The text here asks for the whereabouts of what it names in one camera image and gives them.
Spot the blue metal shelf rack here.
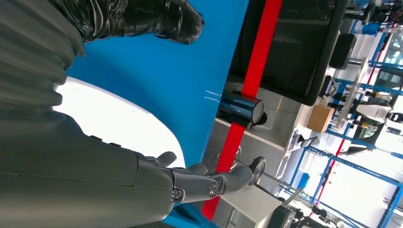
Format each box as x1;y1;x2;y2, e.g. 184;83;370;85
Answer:
65;0;250;228

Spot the white desk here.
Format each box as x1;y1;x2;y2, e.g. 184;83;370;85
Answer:
220;185;284;228

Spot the red barrier belt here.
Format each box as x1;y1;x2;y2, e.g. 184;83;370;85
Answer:
201;0;284;221

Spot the brown cardboard box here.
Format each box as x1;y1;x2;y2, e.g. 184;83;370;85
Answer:
307;104;336;134

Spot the black mesh office chair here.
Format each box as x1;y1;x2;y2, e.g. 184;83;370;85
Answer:
229;0;358;107

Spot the white humanoid robot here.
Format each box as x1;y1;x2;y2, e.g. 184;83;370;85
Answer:
355;103;403;139

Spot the black barrier post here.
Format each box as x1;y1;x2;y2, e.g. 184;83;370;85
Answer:
217;89;268;130

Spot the blue background frame rack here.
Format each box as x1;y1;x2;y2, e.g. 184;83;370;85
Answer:
288;28;403;228

